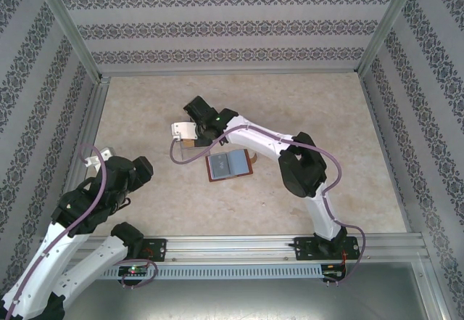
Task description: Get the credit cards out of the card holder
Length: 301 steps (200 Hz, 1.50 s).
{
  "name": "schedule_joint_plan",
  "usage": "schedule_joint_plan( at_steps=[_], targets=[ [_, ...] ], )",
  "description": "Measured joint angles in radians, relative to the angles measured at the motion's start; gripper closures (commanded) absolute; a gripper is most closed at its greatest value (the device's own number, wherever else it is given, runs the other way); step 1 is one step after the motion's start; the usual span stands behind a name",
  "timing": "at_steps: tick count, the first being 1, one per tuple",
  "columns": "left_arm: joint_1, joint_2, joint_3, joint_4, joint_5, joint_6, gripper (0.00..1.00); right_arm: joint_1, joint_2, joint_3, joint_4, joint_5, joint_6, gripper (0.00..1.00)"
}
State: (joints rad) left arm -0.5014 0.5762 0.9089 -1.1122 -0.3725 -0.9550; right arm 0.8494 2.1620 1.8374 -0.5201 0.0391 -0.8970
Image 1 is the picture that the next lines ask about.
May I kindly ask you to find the blue grey card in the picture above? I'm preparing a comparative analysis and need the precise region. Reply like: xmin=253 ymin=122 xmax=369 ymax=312
xmin=228 ymin=150 xmax=252 ymax=176

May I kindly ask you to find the aluminium side floor rail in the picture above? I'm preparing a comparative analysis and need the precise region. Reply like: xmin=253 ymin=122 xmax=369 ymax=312
xmin=72 ymin=75 xmax=112 ymax=190

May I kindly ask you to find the silver VIP card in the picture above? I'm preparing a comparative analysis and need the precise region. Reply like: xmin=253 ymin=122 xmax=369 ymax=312
xmin=210 ymin=154 xmax=232 ymax=180

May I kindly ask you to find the brown leather card holder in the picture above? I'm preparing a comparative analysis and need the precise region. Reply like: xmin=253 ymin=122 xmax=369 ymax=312
xmin=204 ymin=148 xmax=260 ymax=183

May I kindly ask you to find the green controller board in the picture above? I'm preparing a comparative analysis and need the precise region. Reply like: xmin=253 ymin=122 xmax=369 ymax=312
xmin=321 ymin=261 xmax=348 ymax=283
xmin=118 ymin=265 xmax=150 ymax=277

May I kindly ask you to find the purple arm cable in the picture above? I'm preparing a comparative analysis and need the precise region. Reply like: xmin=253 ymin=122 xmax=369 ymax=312
xmin=169 ymin=123 xmax=367 ymax=287
xmin=0 ymin=144 xmax=160 ymax=320

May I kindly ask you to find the aluminium front mounting rail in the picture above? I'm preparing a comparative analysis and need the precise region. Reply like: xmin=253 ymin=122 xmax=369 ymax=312
xmin=34 ymin=233 xmax=426 ymax=265

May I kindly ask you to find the grey metal shelf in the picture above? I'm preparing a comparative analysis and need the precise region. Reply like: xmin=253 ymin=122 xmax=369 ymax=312
xmin=61 ymin=276 xmax=449 ymax=320

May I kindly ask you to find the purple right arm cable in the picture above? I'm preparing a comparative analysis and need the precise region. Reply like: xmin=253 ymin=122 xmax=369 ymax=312
xmin=169 ymin=123 xmax=367 ymax=287

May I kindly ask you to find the aluminium frame post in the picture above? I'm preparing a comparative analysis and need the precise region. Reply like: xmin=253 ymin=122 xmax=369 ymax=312
xmin=356 ymin=0 xmax=425 ymax=77
xmin=409 ymin=232 xmax=450 ymax=320
xmin=34 ymin=0 xmax=104 ymax=81

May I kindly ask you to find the grey slotted cable duct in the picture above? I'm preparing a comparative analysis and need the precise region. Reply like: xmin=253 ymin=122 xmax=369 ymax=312
xmin=49 ymin=263 xmax=324 ymax=280

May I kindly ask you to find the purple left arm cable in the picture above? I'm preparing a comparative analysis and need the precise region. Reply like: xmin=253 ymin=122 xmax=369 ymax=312
xmin=0 ymin=144 xmax=160 ymax=320

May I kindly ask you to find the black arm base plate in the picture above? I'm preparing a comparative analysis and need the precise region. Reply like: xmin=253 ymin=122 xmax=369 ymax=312
xmin=293 ymin=236 xmax=360 ymax=262
xmin=139 ymin=238 xmax=169 ymax=263

